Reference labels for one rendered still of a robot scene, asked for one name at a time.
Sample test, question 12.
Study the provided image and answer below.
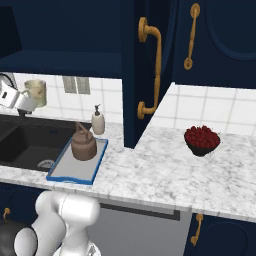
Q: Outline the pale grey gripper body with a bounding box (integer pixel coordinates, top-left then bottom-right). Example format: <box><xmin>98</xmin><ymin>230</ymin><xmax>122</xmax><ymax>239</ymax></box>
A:
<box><xmin>14</xmin><ymin>89</ymin><xmax>39</xmax><ymax>114</ymax></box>

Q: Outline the pale green mug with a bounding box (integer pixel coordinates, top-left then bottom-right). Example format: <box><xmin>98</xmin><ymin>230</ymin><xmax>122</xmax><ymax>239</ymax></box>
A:
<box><xmin>23</xmin><ymin>79</ymin><xmax>48</xmax><ymax>109</ymax></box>

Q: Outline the brown kettle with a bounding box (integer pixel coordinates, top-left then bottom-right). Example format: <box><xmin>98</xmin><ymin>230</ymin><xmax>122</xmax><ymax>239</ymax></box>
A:
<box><xmin>70</xmin><ymin>121</ymin><xmax>99</xmax><ymax>162</ymax></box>

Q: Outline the blue-rimmed grey tray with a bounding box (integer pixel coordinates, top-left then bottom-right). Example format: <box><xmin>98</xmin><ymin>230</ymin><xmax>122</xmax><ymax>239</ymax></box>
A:
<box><xmin>45</xmin><ymin>136</ymin><xmax>110</xmax><ymax>186</ymax></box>

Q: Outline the navy base cabinet door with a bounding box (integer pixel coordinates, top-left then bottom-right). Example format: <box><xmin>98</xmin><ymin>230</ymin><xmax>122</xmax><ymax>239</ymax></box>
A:
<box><xmin>182</xmin><ymin>212</ymin><xmax>256</xmax><ymax>256</ymax></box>
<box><xmin>0</xmin><ymin>181</ymin><xmax>54</xmax><ymax>225</ymax></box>

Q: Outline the black sink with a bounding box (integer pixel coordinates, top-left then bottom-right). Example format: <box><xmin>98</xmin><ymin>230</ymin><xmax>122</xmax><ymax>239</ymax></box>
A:
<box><xmin>0</xmin><ymin>114</ymin><xmax>93</xmax><ymax>173</ymax></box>

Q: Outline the white soap dispenser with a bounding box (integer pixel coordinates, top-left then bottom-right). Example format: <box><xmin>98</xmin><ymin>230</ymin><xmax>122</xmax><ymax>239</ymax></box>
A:
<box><xmin>90</xmin><ymin>103</ymin><xmax>107</xmax><ymax>136</ymax></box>

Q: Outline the grey dishwasher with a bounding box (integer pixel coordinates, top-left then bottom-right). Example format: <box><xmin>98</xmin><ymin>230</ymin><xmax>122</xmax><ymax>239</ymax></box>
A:
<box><xmin>85</xmin><ymin>202</ymin><xmax>194</xmax><ymax>256</ymax></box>

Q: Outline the black bowl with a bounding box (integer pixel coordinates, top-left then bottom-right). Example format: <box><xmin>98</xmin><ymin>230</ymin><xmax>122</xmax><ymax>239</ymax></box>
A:
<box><xmin>184</xmin><ymin>138</ymin><xmax>221</xmax><ymax>158</ymax></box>

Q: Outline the grey wall outlet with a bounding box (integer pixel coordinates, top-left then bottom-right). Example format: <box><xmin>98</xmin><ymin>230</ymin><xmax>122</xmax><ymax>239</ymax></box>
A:
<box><xmin>62</xmin><ymin>75</ymin><xmax>78</xmax><ymax>95</ymax></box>
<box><xmin>75</xmin><ymin>76</ymin><xmax>91</xmax><ymax>96</ymax></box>

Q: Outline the navy wall cabinet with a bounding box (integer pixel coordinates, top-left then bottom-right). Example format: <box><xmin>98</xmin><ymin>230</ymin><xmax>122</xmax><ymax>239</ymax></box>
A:
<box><xmin>0</xmin><ymin>0</ymin><xmax>125</xmax><ymax>80</ymax></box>

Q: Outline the gold base cabinet handle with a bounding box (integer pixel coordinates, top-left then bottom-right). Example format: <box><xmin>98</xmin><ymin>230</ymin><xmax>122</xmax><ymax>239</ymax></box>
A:
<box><xmin>190</xmin><ymin>213</ymin><xmax>205</xmax><ymax>248</ymax></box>
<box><xmin>2</xmin><ymin>206</ymin><xmax>11</xmax><ymax>224</ymax></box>

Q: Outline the gold cabinet door handle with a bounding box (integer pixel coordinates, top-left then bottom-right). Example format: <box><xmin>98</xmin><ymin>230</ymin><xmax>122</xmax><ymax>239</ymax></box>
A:
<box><xmin>183</xmin><ymin>2</ymin><xmax>202</xmax><ymax>71</ymax></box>
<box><xmin>137</xmin><ymin>16</ymin><xmax>164</xmax><ymax>121</ymax></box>

